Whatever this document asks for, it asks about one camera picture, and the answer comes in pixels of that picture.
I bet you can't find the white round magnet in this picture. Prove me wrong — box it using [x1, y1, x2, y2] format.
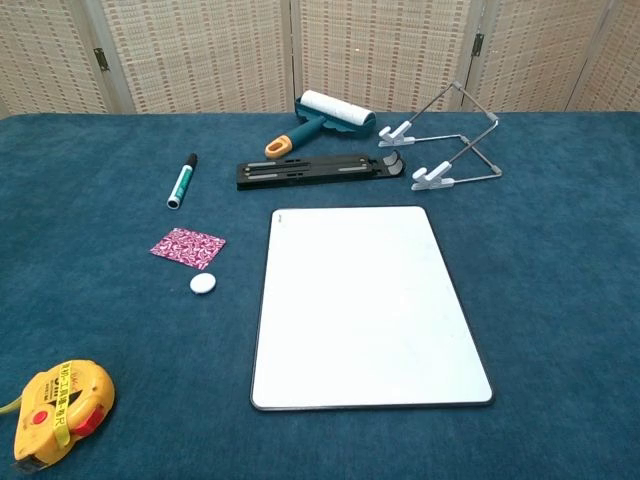
[189, 272, 218, 296]

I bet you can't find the pink patterned card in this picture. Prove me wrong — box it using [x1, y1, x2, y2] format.
[149, 227, 227, 273]

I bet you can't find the black folding stand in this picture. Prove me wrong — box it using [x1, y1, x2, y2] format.
[235, 149, 409, 193]

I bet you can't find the white magnetic board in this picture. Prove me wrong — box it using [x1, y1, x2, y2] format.
[249, 205, 495, 413]

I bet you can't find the teal lint roller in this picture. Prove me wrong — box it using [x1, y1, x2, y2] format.
[264, 89, 377, 160]

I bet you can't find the green white marker pen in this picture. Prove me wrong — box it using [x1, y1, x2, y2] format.
[166, 152, 200, 210]

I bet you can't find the woven folding screen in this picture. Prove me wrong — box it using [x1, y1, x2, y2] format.
[0, 0, 640, 120]

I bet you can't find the blue table cloth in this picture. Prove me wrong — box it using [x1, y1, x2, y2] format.
[0, 110, 640, 480]

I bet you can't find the yellow tape measure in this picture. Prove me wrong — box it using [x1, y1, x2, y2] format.
[0, 358, 116, 475]

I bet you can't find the metal wire book stand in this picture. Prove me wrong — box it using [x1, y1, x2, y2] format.
[377, 81, 502, 193]

